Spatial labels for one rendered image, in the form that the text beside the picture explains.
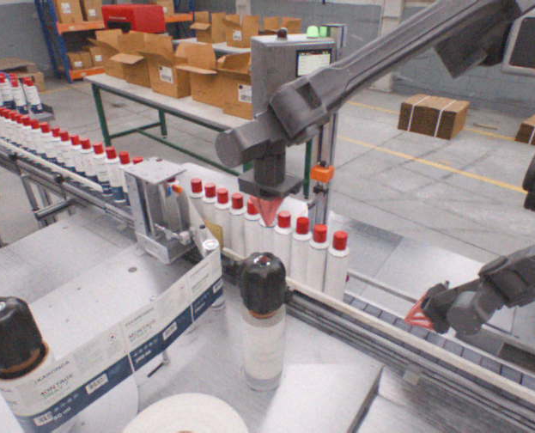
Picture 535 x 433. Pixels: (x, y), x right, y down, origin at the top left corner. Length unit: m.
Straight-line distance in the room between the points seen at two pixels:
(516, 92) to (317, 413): 5.77
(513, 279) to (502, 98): 5.60
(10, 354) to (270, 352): 0.42
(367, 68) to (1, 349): 0.67
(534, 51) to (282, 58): 0.63
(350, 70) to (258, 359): 0.53
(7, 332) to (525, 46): 1.22
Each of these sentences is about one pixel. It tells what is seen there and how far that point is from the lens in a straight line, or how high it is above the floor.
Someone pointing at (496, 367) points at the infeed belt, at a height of 0.88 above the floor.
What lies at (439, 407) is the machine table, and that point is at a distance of 0.96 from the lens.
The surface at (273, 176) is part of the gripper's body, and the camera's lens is 0.67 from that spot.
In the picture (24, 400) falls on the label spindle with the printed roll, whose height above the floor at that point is 1.02.
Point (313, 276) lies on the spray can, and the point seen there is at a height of 0.95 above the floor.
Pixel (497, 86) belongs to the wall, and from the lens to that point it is 6.33.
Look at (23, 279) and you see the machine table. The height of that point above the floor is 0.83.
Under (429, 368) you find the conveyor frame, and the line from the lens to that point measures 0.96.
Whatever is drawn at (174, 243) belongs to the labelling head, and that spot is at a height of 0.94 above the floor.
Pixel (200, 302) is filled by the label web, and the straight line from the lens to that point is 0.92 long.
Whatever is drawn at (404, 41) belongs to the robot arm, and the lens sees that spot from 0.63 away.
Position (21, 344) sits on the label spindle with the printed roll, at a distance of 0.71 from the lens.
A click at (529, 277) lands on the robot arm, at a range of 0.79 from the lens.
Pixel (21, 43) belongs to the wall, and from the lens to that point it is 8.38.
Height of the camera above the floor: 1.59
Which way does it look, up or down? 32 degrees down
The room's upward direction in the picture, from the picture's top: straight up
